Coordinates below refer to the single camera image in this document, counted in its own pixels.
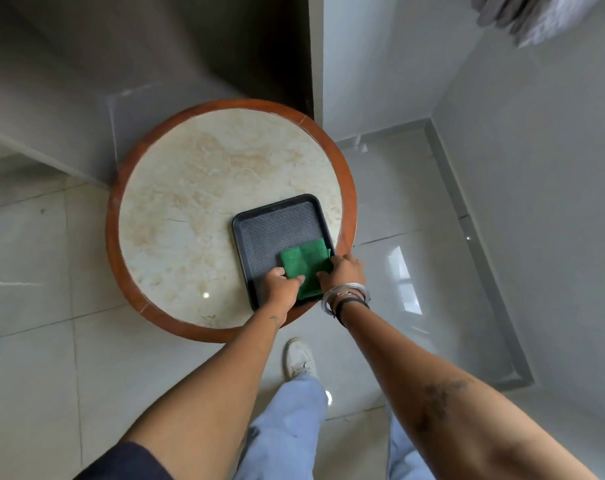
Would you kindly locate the person's right hand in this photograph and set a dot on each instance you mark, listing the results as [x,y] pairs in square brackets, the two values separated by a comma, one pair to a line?
[343,272]

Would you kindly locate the person's left hand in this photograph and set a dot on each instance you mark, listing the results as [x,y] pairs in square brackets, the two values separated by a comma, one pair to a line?
[278,292]

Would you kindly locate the green cloth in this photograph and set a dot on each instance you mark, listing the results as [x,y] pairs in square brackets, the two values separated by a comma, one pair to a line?
[305,259]

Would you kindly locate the person's left forearm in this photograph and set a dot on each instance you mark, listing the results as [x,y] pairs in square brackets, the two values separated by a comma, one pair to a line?
[217,389]

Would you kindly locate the person's right forearm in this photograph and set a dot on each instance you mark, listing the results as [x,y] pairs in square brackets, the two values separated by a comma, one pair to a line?
[432,394]

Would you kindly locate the glossy tiled floor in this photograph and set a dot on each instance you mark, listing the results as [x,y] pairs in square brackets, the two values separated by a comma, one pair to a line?
[32,254]

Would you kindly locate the silver bangle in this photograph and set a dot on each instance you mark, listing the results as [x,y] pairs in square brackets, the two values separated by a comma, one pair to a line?
[327,297]

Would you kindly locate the black wrist band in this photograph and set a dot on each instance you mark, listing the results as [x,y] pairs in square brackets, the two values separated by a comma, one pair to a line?
[352,303]

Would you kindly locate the black plastic tray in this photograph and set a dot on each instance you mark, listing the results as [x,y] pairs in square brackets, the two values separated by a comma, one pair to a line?
[272,229]

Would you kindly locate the white shoe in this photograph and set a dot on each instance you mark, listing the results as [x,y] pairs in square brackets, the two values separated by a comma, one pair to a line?
[300,357]

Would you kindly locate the round marble table wooden rim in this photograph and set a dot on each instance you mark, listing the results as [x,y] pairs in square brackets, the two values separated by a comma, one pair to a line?
[192,184]

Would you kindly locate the light blue trousers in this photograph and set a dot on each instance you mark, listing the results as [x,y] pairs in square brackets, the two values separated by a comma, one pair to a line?
[287,429]

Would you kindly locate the dark navy sleeve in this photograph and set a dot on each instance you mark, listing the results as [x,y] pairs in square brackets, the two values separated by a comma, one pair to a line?
[127,464]

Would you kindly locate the beige wooden cabinet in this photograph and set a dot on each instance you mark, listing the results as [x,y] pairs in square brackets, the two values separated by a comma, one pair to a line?
[107,49]

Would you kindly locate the grey white curtain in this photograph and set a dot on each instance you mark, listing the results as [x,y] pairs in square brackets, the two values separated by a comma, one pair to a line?
[542,14]

